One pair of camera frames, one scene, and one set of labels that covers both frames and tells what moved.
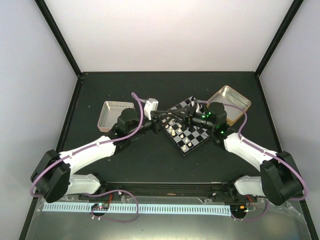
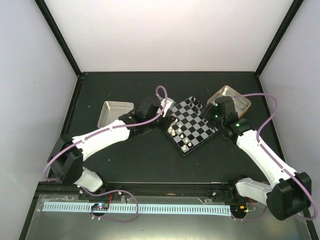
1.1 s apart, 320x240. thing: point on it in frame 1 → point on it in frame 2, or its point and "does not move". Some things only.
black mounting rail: (224, 191) does not move
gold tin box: (227, 95) does not move
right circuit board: (239, 209) does not move
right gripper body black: (189, 121) → (211, 117)
